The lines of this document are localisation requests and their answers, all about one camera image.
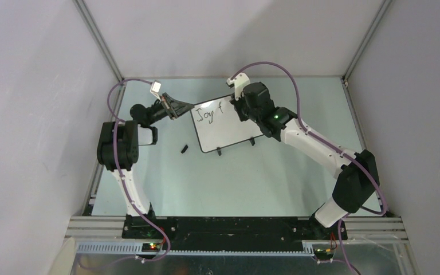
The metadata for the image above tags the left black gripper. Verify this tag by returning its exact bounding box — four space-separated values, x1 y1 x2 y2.
147 93 194 126

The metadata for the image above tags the black marker cap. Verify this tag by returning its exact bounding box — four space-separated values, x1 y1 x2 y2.
180 144 188 154

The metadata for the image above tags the black framed whiteboard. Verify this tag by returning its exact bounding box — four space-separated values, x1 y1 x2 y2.
190 95 262 153

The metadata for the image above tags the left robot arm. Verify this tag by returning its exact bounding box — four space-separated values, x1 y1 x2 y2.
97 93 194 217

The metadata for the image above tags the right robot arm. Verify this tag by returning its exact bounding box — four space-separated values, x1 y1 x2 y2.
227 80 379 239

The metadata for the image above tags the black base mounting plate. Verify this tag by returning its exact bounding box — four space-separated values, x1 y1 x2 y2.
121 215 347 253

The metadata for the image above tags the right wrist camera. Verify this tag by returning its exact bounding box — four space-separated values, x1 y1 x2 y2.
226 72 250 101

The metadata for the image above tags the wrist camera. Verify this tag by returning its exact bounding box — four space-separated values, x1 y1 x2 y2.
226 72 250 101
150 80 162 95

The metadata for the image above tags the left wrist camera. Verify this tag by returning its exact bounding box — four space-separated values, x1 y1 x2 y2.
150 80 162 95

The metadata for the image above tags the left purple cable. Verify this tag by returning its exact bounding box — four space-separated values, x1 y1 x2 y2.
107 78 171 264

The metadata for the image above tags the aluminium frame rail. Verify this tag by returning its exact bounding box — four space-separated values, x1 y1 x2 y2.
65 216 408 257

